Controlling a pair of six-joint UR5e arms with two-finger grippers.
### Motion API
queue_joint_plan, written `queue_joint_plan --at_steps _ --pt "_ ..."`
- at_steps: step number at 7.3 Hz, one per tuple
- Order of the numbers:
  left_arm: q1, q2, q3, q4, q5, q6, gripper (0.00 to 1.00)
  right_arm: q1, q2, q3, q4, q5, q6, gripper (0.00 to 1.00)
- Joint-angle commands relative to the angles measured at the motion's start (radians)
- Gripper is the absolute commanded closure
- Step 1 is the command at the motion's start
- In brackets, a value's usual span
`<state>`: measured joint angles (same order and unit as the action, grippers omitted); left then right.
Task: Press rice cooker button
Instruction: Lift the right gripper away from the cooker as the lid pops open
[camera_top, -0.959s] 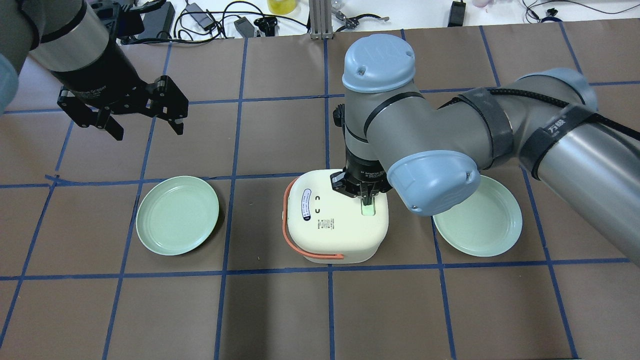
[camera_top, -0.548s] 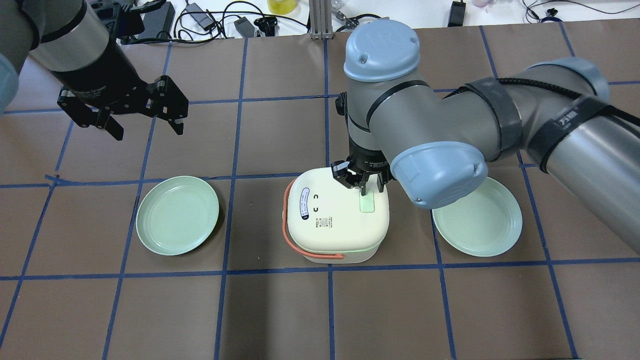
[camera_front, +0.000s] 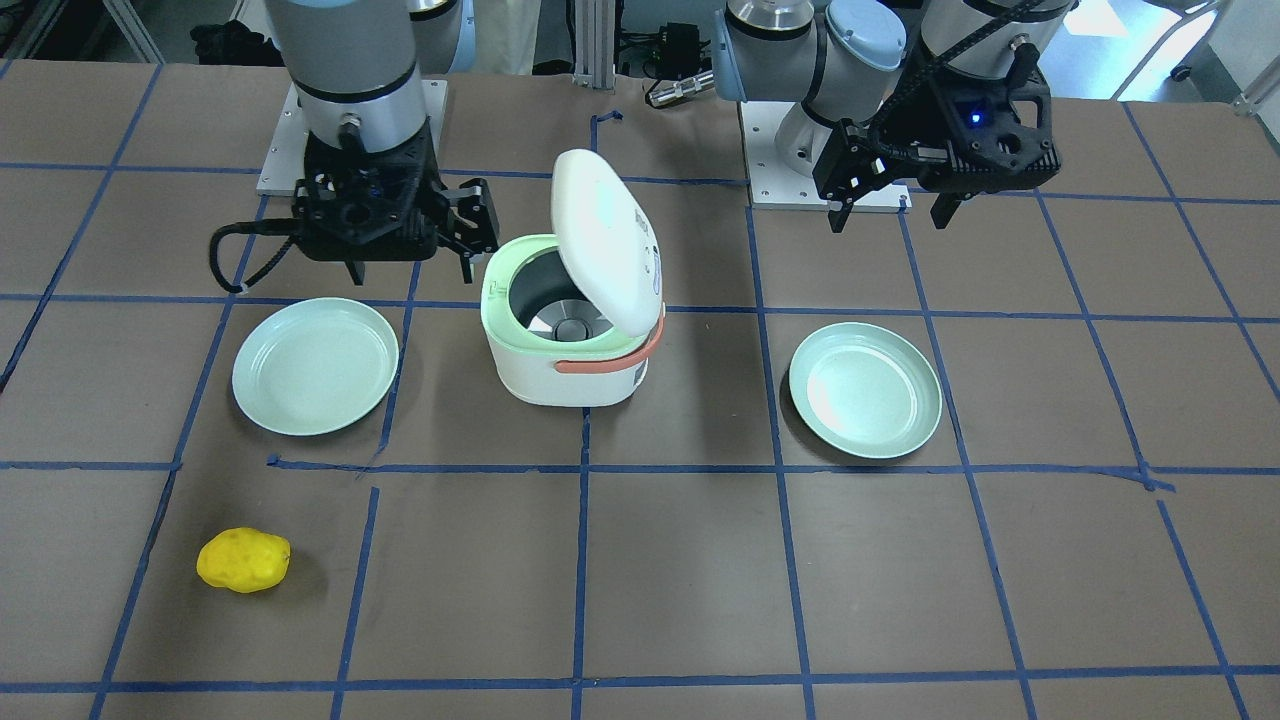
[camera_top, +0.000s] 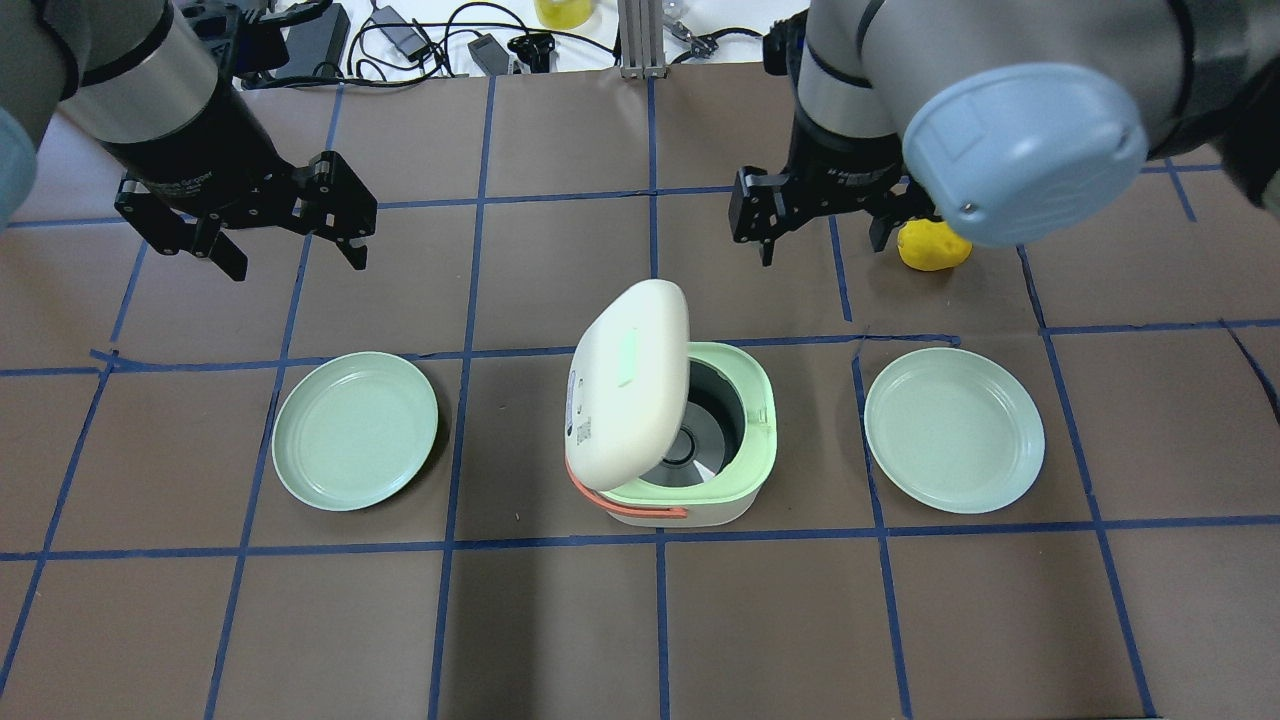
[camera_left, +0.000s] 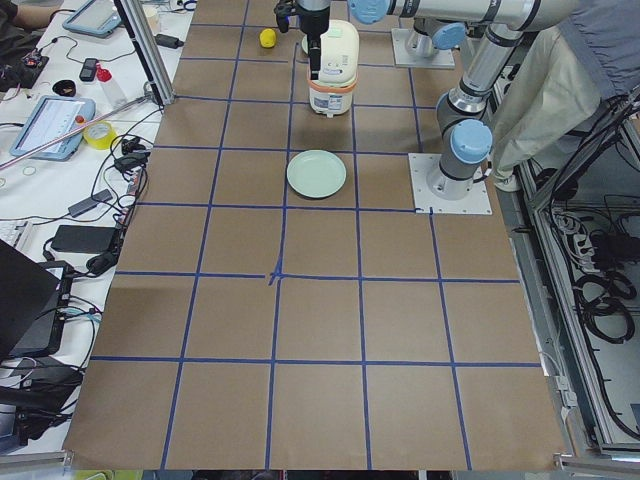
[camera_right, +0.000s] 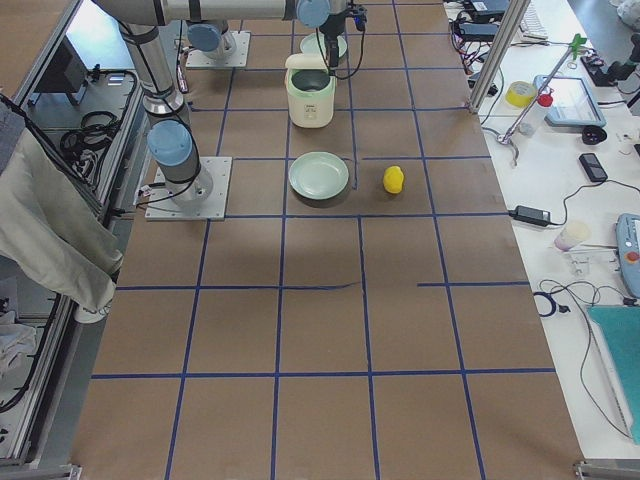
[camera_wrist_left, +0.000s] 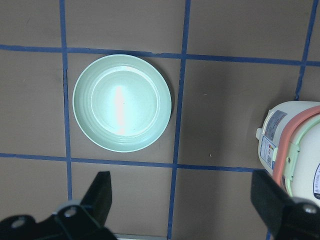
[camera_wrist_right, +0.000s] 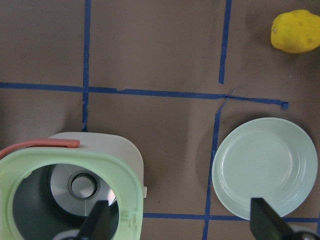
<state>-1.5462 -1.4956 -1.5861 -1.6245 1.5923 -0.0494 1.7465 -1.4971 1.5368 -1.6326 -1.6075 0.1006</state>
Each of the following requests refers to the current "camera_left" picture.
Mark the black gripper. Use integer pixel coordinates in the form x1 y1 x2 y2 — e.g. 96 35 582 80
297 0 331 79

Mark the white rice cooker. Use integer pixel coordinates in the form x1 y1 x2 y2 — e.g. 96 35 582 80
307 19 360 118

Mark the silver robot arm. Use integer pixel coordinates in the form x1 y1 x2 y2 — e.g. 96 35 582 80
349 1 577 200
308 18 466 85

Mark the yellow lemon toy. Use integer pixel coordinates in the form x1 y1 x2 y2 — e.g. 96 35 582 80
259 28 277 49

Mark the near green plate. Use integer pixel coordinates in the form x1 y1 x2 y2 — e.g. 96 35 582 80
286 150 347 199

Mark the black power adapter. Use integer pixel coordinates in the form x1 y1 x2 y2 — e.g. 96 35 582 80
154 33 184 49

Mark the white paper cup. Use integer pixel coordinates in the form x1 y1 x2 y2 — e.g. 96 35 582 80
144 9 161 34

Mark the red cap squeeze bottle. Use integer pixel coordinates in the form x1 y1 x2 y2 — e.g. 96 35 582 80
96 63 127 108

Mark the black phone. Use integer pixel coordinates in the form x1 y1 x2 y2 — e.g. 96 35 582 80
79 58 98 82

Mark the yellow tape roll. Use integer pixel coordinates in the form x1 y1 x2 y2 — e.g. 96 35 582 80
82 121 117 150

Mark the person in grey shirt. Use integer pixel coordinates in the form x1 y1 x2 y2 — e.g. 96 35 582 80
490 1 639 192

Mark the blue teach pendant tablet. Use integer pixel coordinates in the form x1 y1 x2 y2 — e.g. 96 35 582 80
9 95 96 161

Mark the black laptop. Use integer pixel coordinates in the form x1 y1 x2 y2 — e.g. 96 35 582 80
1 242 72 360

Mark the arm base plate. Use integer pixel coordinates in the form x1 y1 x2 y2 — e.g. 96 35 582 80
408 153 492 215
391 28 455 70

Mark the aluminium frame post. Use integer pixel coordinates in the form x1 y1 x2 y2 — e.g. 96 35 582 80
114 0 175 107

